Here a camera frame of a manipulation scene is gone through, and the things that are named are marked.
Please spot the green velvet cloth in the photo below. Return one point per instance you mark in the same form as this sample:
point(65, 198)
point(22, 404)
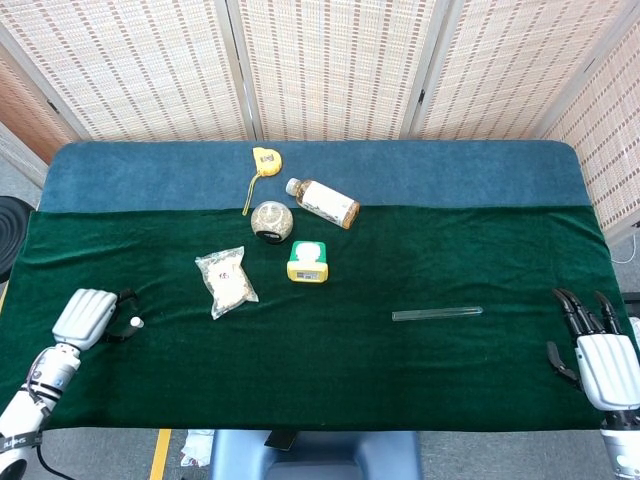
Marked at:
point(320, 370)

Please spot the tea bottle white label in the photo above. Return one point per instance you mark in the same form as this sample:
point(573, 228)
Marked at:
point(325, 202)

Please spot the black round stool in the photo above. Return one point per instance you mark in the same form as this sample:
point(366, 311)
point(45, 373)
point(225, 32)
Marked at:
point(12, 235)

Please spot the woven bamboo screen panel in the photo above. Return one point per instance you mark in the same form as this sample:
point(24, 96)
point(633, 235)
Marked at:
point(335, 65)
point(610, 150)
point(140, 65)
point(25, 110)
point(510, 65)

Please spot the transparent glass test tube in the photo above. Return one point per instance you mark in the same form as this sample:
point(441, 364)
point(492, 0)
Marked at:
point(435, 313)

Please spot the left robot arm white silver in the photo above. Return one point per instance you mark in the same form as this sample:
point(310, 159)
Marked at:
point(30, 400)

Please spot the round clear jar black lid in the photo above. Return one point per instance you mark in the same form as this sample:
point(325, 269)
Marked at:
point(271, 220)

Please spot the yellow container green lid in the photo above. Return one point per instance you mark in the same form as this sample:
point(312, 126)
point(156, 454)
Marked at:
point(307, 262)

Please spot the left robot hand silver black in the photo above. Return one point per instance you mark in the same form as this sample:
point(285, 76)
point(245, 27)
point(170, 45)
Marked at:
point(82, 317)

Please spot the yellow tape measure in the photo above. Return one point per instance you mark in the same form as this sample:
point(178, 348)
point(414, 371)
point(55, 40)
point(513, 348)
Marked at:
point(266, 161)

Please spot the blue cloth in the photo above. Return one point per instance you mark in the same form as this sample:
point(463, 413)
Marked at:
point(150, 175)

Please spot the white stopper cap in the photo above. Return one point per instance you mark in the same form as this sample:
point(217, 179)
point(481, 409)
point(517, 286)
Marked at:
point(136, 322)

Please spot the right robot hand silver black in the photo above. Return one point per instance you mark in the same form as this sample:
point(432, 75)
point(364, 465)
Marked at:
point(607, 365)

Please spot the clear plastic snack bag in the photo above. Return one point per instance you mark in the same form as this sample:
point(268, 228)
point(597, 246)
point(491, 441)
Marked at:
point(227, 285)

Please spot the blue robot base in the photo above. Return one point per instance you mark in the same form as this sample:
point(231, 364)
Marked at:
point(320, 455)

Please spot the black flat device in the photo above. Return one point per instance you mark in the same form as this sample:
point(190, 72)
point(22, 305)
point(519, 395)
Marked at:
point(281, 440)

